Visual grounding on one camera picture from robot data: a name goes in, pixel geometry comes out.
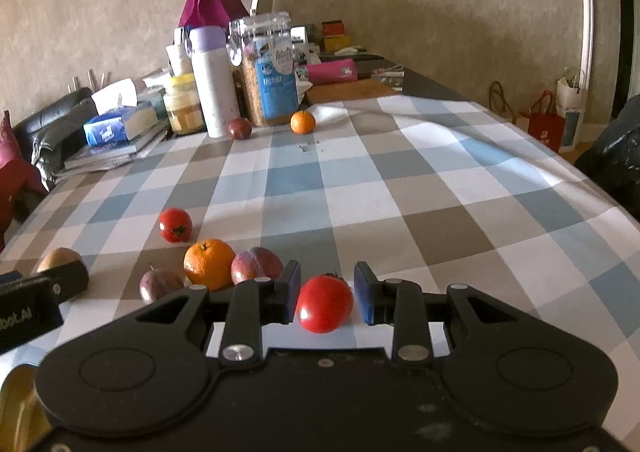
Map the large orange with stem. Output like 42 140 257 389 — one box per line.
183 238 235 292

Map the wooden cutting board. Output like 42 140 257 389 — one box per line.
306 79 399 104

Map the yellow lid glass jar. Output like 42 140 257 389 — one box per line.
163 73 205 136

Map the red shopping bag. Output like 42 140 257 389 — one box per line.
516 90 565 153

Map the red cushion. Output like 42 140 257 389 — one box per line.
0 111 46 248

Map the magenta fabric bag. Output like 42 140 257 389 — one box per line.
178 0 250 28

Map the white and lilac thermos bottle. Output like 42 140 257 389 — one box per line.
189 26 240 139

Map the brown kiwi fruit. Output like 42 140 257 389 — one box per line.
37 247 81 273

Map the stack of books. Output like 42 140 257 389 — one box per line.
53 120 169 179

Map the black leather sofa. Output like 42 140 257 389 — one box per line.
13 87 96 192

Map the blue tissue pack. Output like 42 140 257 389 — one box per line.
84 103 158 146

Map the clear glass cereal jar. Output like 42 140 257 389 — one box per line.
229 12 298 127

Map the pink pencil case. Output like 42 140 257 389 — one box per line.
306 59 358 86

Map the red tomato with calyx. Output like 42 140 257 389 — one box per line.
158 207 193 243

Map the small orange near jar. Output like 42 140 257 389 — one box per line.
290 111 317 136

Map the reddish purple plum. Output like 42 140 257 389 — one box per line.
231 246 283 284

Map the white shopping bag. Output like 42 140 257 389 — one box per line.
555 68 587 153

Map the checkered tablecloth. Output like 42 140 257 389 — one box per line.
1 97 639 450

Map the grey jacket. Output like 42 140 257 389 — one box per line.
30 98 96 192

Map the dark red plum near bottle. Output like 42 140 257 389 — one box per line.
229 117 253 140

